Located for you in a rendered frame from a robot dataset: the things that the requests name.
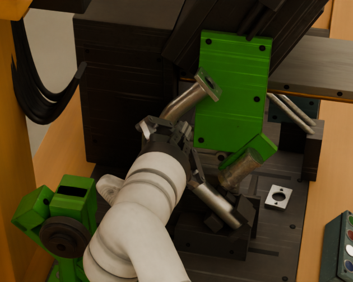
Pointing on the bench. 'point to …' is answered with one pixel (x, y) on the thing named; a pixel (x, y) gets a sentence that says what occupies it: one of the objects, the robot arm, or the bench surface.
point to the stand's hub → (64, 236)
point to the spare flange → (277, 201)
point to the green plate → (232, 90)
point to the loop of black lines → (25, 62)
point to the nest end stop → (242, 228)
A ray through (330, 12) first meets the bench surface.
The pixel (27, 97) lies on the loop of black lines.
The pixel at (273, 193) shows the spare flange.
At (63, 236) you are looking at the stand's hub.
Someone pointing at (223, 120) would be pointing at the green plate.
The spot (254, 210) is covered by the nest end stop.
